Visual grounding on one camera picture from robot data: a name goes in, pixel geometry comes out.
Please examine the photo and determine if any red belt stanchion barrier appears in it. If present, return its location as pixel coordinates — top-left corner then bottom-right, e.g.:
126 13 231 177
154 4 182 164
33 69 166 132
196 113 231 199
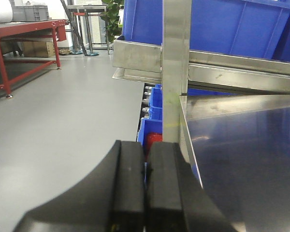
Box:
73 11 99 57

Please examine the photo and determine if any small blue bin behind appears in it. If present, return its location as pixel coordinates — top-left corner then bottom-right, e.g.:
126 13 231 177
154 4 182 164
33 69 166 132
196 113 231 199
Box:
149 84 162 121

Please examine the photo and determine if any stainless steel shelf rack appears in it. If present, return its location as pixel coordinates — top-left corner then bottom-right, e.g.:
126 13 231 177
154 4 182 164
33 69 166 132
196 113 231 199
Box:
114 0 290 232

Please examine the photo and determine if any grey plastic crate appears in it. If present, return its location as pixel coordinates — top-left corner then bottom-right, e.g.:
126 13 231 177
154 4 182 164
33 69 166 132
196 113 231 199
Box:
12 5 49 22

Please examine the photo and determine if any cardboard box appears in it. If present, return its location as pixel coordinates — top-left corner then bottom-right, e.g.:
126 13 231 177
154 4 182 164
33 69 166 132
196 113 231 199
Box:
21 41 55 58

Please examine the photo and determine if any red metal conveyor table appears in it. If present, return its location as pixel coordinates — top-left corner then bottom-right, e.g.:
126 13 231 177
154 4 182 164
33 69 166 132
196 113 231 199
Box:
0 19 68 99

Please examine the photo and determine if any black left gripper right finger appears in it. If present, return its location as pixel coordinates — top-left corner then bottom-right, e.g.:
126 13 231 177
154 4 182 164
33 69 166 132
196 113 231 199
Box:
145 142 236 232

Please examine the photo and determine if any large blue plastic crate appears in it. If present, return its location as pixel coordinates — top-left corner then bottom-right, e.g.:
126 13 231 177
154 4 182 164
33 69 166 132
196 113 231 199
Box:
122 0 290 59

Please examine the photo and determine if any green potted plant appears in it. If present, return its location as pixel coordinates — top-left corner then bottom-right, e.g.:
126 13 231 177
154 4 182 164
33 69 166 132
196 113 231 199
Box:
101 0 124 44

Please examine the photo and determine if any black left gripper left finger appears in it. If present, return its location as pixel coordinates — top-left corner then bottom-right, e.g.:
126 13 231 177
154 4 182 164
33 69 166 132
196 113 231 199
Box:
14 140 145 232

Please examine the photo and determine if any red item in bin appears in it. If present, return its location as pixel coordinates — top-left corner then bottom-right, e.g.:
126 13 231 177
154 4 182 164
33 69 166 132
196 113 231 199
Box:
145 132 162 159

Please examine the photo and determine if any small blue parts bin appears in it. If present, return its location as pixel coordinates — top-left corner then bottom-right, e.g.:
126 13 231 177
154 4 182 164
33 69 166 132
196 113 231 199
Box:
137 118 162 162

